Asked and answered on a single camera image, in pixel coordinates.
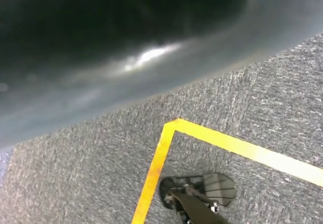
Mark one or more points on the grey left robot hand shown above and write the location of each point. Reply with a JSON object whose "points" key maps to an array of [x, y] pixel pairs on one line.
{"points": [[126, 32]]}

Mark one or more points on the black robot foot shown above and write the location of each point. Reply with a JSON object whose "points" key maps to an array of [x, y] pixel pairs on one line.
{"points": [[196, 209]]}

